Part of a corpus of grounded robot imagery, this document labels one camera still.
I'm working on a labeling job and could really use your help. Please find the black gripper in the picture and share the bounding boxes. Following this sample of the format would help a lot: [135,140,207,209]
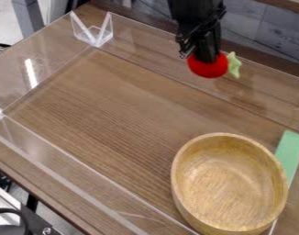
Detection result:
[168,0,227,63]

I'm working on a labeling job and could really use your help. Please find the black cable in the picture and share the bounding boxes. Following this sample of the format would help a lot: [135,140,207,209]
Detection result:
[0,209,35,235]

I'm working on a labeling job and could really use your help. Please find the green tape strip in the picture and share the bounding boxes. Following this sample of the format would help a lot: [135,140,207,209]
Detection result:
[275,130,299,184]

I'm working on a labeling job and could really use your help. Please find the red plush fruit green stem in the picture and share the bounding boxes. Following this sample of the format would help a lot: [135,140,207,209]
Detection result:
[187,51,243,79]

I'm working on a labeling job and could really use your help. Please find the clear acrylic enclosure wall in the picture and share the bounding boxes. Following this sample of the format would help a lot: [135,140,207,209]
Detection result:
[0,8,299,235]

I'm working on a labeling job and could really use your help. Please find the wooden bowl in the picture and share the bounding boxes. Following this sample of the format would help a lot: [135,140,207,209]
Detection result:
[171,132,289,235]

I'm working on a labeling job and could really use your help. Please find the black metal bracket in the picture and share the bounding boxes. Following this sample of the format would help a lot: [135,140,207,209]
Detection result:
[22,205,63,235]

